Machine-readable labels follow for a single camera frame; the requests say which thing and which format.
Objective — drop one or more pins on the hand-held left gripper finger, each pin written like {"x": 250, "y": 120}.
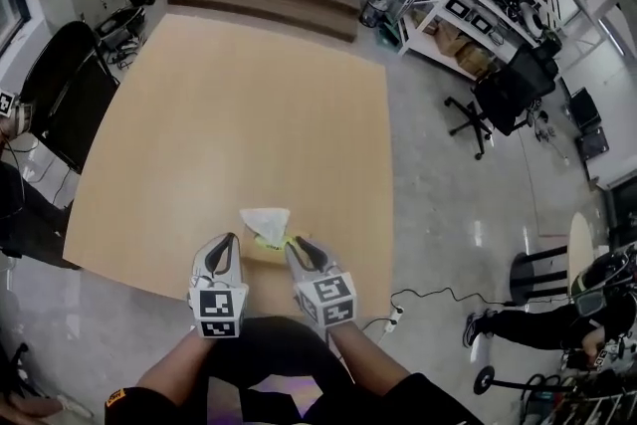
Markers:
{"x": 199, "y": 264}
{"x": 239, "y": 264}

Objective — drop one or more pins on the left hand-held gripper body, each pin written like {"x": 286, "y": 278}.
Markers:
{"x": 216, "y": 308}

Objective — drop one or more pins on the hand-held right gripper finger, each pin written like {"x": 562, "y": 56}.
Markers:
{"x": 292, "y": 264}
{"x": 332, "y": 264}

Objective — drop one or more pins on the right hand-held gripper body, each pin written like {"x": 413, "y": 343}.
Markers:
{"x": 328, "y": 298}

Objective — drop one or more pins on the white tissue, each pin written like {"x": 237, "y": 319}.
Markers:
{"x": 266, "y": 221}

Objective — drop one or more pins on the person's left forearm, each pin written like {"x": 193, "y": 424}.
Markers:
{"x": 174, "y": 363}

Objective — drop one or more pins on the person's right forearm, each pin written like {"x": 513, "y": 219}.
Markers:
{"x": 363, "y": 356}

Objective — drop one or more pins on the wooden tissue box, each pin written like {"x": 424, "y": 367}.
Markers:
{"x": 264, "y": 254}

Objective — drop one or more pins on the person's black clothing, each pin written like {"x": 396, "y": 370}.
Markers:
{"x": 269, "y": 353}

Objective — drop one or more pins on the white power strip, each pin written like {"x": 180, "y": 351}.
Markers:
{"x": 394, "y": 319}

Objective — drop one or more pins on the black stanchion base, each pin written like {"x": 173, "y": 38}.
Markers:
{"x": 484, "y": 380}

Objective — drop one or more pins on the black chair beside table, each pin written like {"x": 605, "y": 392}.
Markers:
{"x": 74, "y": 99}

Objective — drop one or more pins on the green dustpan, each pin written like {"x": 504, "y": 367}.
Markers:
{"x": 390, "y": 35}

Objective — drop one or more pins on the black office chair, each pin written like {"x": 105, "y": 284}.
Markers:
{"x": 507, "y": 94}

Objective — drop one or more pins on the round beige side table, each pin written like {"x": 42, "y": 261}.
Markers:
{"x": 577, "y": 254}

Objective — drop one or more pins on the cardboard box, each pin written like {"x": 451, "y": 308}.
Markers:
{"x": 478, "y": 61}
{"x": 450, "y": 39}

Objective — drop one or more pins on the black round chair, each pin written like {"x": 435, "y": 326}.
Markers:
{"x": 122, "y": 22}

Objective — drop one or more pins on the mesh trash bin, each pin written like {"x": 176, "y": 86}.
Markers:
{"x": 373, "y": 12}

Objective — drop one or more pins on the white case black panel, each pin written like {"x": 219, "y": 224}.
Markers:
{"x": 480, "y": 24}
{"x": 457, "y": 9}

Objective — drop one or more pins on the black equipment case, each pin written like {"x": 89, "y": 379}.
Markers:
{"x": 584, "y": 109}
{"x": 593, "y": 145}

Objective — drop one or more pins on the white round device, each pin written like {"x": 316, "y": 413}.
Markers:
{"x": 533, "y": 19}

